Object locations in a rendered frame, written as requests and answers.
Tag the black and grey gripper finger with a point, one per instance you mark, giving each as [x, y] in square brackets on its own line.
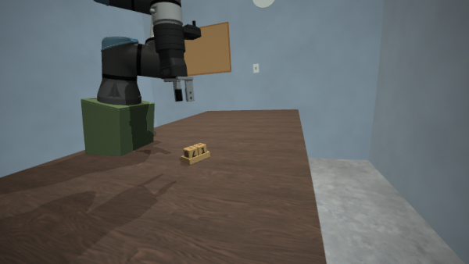
[188, 88]
[177, 89]

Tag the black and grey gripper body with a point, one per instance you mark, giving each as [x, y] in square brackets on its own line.
[169, 36]

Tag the tan wooden cube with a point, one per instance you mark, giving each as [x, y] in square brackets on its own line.
[190, 152]
[201, 148]

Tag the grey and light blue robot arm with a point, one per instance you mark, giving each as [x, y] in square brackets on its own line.
[123, 59]

